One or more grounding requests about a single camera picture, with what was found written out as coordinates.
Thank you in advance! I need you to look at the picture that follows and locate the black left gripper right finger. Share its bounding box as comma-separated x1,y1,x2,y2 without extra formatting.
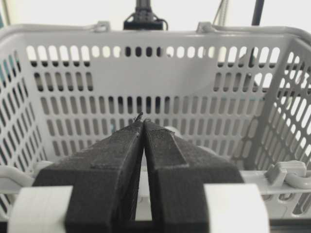
142,119,270,233

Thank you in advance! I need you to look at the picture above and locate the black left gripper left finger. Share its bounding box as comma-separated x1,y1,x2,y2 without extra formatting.
7,118,146,233

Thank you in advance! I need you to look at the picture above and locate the grey plastic shopping basket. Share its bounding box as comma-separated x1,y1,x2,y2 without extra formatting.
0,22,311,223

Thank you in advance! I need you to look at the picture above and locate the black pole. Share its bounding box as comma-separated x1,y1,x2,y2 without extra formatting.
251,0,264,26

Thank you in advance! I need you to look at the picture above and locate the black camera stand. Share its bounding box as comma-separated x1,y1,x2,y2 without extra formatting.
123,0,169,31

